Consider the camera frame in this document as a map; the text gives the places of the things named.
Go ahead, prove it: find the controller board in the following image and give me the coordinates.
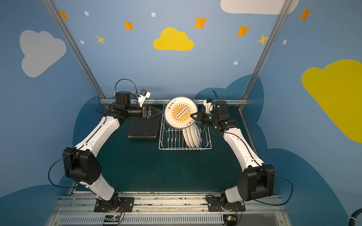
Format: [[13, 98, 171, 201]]
[[222, 215, 238, 226], [102, 215, 121, 226]]

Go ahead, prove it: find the front aluminium rail bed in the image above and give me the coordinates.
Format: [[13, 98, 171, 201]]
[[47, 192, 291, 226]]

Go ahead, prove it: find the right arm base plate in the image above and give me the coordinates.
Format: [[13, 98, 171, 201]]
[[205, 195, 246, 212]]

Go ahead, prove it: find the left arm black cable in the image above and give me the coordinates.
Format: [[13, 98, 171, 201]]
[[48, 156, 77, 189]]

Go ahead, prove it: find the right aluminium frame post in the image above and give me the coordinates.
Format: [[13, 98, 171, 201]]
[[238, 0, 294, 114]]

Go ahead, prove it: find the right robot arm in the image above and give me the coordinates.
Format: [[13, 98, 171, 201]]
[[191, 98, 275, 204]]

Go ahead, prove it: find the right controller board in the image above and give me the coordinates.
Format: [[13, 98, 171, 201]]
[[222, 215, 238, 226]]

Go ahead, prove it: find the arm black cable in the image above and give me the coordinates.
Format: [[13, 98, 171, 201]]
[[48, 156, 77, 189], [253, 172, 294, 206]]

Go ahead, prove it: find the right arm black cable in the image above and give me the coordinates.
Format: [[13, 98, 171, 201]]
[[253, 172, 294, 206]]

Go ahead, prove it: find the left aluminium frame post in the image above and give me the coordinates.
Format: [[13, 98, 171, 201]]
[[42, 0, 106, 100]]

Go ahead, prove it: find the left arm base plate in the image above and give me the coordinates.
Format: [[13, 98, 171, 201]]
[[94, 197, 134, 213]]

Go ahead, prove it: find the white wire dish rack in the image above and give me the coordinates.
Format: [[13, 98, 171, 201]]
[[158, 102, 213, 151]]

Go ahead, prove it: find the left controller board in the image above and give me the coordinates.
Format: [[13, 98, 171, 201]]
[[102, 215, 121, 226]]

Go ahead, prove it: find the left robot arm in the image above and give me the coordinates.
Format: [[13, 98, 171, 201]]
[[63, 89, 157, 205]]

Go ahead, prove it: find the aluminium rear frame rail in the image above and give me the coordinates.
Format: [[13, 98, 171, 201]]
[[100, 99, 248, 105]]

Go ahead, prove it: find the white round plate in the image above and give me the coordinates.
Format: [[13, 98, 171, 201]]
[[187, 124, 198, 148], [194, 123, 201, 148], [164, 97, 198, 129], [183, 128, 192, 148]]

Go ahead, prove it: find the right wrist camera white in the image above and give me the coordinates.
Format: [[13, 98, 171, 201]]
[[203, 98, 214, 114]]

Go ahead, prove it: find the aluminium frame post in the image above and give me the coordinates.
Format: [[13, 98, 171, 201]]
[[238, 0, 294, 114], [42, 0, 106, 100]]

